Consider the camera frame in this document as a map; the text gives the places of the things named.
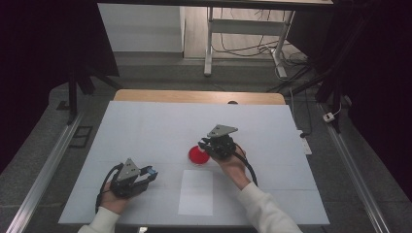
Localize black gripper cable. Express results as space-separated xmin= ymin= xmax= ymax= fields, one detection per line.
xmin=94 ymin=163 xmax=124 ymax=215
xmin=233 ymin=144 xmax=259 ymax=187

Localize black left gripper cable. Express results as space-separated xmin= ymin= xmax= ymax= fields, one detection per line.
xmin=94 ymin=163 xmax=124 ymax=215

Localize black metal stand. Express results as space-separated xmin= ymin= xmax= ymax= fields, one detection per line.
xmin=66 ymin=64 xmax=122 ymax=126

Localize white cabinet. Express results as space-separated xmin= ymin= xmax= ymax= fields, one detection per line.
xmin=97 ymin=3 xmax=186 ymax=53

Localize person's left hand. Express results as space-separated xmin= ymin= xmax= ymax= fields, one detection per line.
xmin=99 ymin=188 xmax=132 ymax=216

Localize black floor socket plate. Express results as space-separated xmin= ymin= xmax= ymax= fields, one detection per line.
xmin=68 ymin=125 xmax=94 ymax=150

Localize dark curtain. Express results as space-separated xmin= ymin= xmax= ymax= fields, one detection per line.
xmin=288 ymin=0 xmax=412 ymax=202
xmin=0 ymin=0 xmax=120 ymax=174

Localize aluminium rail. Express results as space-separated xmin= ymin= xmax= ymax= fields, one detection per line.
xmin=319 ymin=103 xmax=392 ymax=233
xmin=5 ymin=111 xmax=86 ymax=233

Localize white paper sheet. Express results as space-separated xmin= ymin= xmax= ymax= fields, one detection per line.
xmin=177 ymin=169 xmax=215 ymax=216

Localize round red ink pad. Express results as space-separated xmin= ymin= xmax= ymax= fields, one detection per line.
xmin=188 ymin=145 xmax=212 ymax=165

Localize black floor cables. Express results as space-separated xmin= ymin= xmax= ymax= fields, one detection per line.
xmin=212 ymin=8 xmax=309 ymax=67

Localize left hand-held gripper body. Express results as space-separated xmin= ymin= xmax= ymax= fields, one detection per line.
xmin=110 ymin=157 xmax=154 ymax=199

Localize white table mat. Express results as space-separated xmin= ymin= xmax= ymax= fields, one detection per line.
xmin=57 ymin=100 xmax=330 ymax=226

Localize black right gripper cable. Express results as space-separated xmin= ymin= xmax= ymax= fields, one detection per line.
xmin=233 ymin=144 xmax=259 ymax=187

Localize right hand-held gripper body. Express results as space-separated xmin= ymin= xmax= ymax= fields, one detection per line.
xmin=207 ymin=124 xmax=239 ymax=160

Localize white desk frame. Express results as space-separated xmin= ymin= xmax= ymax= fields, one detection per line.
xmin=203 ymin=6 xmax=296 ymax=79

